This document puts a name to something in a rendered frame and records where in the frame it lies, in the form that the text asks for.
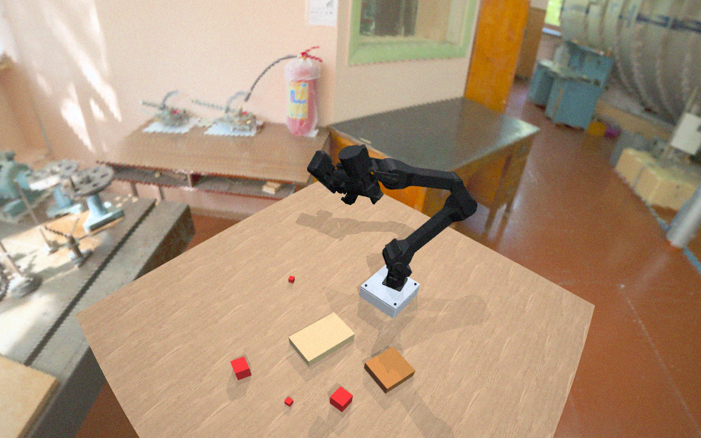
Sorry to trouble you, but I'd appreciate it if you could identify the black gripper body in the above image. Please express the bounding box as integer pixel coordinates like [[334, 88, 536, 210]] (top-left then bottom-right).
[[307, 150, 358, 205]]

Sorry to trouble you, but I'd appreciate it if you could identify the cream flat rectangular board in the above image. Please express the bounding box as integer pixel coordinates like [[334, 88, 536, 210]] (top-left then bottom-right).
[[288, 312, 355, 367]]

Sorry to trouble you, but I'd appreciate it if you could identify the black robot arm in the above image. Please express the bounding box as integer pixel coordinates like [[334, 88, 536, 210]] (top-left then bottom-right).
[[336, 144, 478, 291]]

